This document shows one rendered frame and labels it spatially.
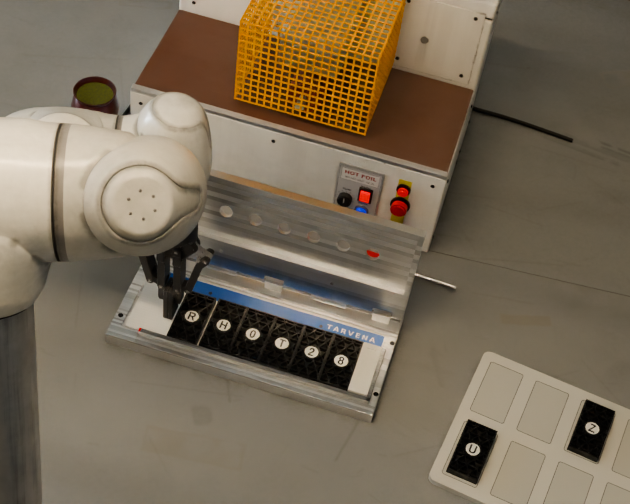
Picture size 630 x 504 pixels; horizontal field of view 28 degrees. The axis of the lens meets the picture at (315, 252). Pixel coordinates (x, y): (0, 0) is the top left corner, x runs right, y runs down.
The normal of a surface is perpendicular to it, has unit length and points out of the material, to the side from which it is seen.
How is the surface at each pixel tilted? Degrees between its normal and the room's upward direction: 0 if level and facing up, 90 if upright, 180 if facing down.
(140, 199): 49
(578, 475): 0
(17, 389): 71
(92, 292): 0
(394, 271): 79
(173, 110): 9
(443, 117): 0
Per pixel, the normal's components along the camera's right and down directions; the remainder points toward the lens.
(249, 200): -0.26, 0.57
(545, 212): 0.11, -0.65
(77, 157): -0.02, -0.45
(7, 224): 0.11, 0.45
